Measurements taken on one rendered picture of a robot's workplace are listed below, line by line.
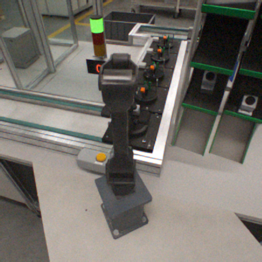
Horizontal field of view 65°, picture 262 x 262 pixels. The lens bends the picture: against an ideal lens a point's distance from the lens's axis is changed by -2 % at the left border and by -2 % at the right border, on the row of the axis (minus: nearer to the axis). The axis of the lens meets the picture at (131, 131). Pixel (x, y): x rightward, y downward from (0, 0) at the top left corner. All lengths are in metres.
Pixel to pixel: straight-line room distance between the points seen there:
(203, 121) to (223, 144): 0.12
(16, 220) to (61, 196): 1.09
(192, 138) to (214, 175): 0.22
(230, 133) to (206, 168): 0.21
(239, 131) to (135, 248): 0.60
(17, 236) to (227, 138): 1.64
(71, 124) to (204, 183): 0.72
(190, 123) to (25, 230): 1.52
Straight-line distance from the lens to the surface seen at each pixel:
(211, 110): 0.78
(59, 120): 1.19
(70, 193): 0.96
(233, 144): 0.94
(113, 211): 0.67
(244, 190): 1.04
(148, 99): 1.15
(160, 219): 0.88
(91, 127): 1.10
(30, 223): 1.96
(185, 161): 1.04
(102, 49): 0.96
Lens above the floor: 1.67
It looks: 45 degrees down
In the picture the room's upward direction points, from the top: straight up
